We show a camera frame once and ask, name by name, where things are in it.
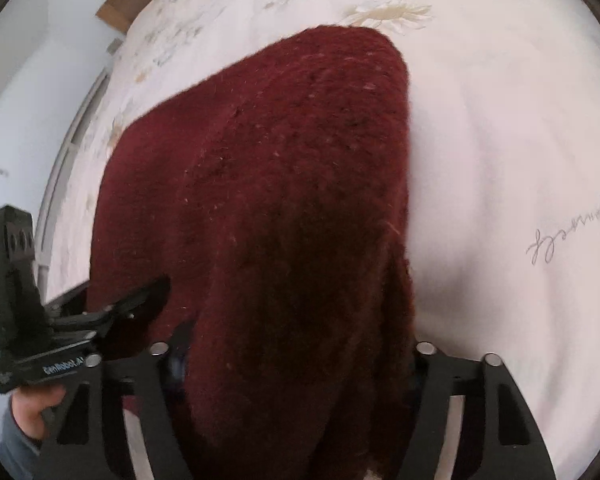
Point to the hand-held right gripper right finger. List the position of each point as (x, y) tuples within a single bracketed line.
[(430, 375)]

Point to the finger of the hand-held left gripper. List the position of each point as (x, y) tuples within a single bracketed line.
[(140, 300)]

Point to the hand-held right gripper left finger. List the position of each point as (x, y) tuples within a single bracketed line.
[(177, 362)]

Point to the dark red knit sweater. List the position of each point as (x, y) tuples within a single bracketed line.
[(280, 210)]

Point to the person's left hand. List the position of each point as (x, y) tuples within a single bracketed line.
[(30, 410)]

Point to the white floral bed sheet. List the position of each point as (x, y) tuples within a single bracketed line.
[(480, 135)]

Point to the white bed side frame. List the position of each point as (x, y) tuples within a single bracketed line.
[(55, 185)]

